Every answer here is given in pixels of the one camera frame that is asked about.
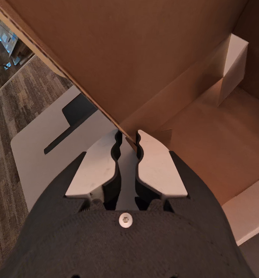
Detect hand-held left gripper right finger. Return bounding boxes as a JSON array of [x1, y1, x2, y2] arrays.
[[136, 130, 188, 198]]

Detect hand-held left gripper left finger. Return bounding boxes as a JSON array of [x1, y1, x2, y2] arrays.
[[65, 129, 122, 197]]

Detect white cardboard box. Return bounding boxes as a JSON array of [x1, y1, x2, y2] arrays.
[[0, 0, 259, 246]]

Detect dark desk cable cover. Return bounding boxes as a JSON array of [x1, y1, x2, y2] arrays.
[[62, 94, 98, 126]]

